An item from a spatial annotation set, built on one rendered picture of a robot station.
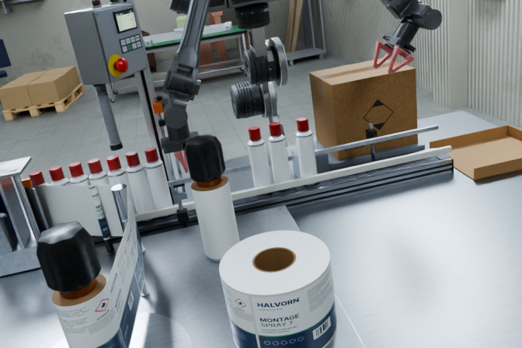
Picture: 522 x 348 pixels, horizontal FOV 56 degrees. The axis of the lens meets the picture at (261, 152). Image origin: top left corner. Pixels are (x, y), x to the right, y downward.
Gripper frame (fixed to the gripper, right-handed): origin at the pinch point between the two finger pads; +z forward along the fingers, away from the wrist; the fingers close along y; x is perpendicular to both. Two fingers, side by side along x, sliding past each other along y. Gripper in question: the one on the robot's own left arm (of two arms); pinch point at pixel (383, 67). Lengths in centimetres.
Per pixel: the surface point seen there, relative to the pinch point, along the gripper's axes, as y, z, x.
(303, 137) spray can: 6.9, 28.9, -14.1
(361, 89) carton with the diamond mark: -12.8, 8.4, 4.3
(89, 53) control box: 0, 37, -75
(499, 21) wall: -214, -99, 184
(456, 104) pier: -256, -32, 225
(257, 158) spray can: 5.8, 40.7, -22.6
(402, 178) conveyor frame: 11.0, 25.3, 19.7
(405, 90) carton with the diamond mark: -12.6, 1.1, 18.4
